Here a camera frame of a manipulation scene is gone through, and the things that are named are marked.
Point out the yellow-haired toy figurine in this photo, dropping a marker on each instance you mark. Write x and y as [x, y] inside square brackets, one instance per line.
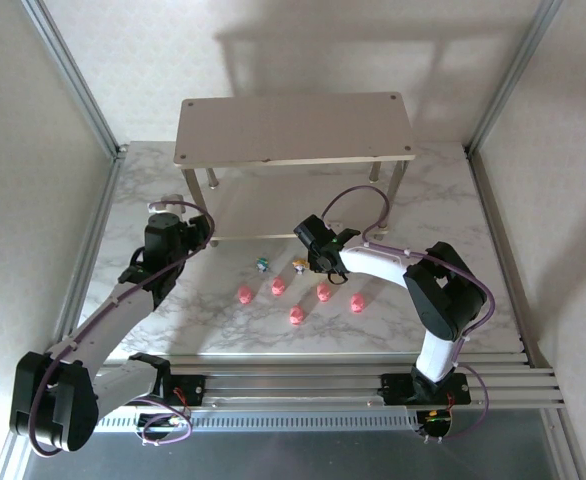
[299, 266]

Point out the pink pig toy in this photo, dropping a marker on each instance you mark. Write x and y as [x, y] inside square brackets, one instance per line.
[296, 315]
[357, 302]
[244, 294]
[278, 286]
[324, 292]

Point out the teal-haired toy figurine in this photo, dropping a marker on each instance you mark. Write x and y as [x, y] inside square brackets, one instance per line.
[261, 264]

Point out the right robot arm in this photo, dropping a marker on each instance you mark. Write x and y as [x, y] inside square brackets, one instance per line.
[435, 355]

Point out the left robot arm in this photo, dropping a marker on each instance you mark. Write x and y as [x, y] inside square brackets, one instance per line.
[98, 320]

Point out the two-tier beige shelf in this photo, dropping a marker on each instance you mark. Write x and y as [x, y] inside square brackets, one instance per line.
[293, 125]

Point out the aluminium table side rail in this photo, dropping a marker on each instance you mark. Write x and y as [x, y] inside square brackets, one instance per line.
[505, 250]
[87, 245]

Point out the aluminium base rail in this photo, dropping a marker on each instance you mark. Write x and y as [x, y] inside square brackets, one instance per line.
[298, 385]

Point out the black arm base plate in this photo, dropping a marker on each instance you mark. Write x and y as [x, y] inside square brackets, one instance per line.
[193, 387]
[395, 387]

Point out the aluminium frame post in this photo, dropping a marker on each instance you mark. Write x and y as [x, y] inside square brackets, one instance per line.
[74, 75]
[513, 75]

